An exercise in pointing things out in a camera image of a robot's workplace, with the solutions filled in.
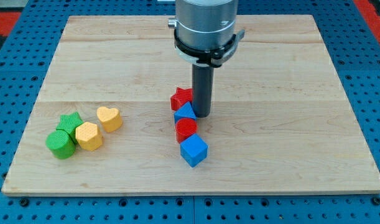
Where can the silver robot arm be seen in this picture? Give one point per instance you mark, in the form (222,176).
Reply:
(204,31)

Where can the yellow hexagon block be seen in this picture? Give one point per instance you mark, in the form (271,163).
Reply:
(89,136)

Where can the blue triangle block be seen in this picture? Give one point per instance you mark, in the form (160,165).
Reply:
(185,111)

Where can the red cylinder block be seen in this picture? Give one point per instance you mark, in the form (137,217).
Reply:
(185,127)

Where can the red star block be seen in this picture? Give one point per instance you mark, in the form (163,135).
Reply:
(180,97)

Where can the blue cube block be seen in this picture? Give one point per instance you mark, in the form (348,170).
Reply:
(194,149)

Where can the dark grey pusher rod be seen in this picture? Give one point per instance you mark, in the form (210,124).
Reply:
(202,83)

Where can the yellow heart block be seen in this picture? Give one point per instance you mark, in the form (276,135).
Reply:
(110,118)

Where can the wooden board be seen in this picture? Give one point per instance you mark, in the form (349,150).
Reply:
(280,121)

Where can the green star block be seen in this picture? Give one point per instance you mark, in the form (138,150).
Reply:
(69,123)

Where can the green cylinder block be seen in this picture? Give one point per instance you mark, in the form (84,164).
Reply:
(60,144)

